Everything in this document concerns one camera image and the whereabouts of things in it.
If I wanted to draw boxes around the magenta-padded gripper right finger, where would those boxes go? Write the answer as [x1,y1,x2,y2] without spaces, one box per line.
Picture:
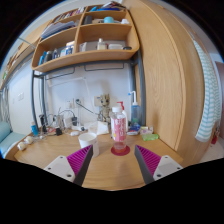
[134,144,184,185]

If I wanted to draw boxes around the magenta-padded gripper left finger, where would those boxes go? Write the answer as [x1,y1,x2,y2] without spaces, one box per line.
[43,144,94,187]

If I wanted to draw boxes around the clear pink-labelled drink bottle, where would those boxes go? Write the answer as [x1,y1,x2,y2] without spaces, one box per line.
[110,105,129,154]

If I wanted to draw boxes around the green packet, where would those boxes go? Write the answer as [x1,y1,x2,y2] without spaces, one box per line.
[141,133,160,142]

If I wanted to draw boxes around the white paper cup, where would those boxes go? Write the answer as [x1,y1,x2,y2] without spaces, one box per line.
[78,132,100,158]

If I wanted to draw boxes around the pink white packet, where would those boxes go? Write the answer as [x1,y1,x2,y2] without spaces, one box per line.
[139,125,154,135]

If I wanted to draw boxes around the white power strip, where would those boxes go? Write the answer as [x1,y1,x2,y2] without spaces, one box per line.
[62,116,80,130]

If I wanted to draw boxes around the small blue bottle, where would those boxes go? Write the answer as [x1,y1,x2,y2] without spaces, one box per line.
[30,121,39,137]

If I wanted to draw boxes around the blue box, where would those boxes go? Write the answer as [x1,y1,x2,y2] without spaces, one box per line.
[126,124,142,136]

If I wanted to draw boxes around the flat round red coaster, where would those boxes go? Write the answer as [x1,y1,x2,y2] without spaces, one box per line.
[110,145,131,157]

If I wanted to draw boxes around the white crumpled bag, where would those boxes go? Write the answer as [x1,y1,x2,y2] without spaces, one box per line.
[83,120,110,136]

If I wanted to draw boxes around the teal cushion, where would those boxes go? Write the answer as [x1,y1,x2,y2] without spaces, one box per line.
[0,120,26,158]

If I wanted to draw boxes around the green white striped towel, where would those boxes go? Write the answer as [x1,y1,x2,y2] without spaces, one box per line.
[192,39,223,143]

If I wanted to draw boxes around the brown tree figurine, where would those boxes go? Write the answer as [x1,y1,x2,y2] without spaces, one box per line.
[98,94,112,123]

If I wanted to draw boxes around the light wooden wardrobe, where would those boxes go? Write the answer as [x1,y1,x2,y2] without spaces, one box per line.
[123,0,218,168]

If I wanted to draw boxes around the wooden shelf unit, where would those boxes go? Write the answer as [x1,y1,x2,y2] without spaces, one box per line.
[31,1,140,73]

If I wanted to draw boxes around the grey metal frame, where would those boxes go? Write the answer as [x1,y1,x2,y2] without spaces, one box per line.
[30,49,147,129]

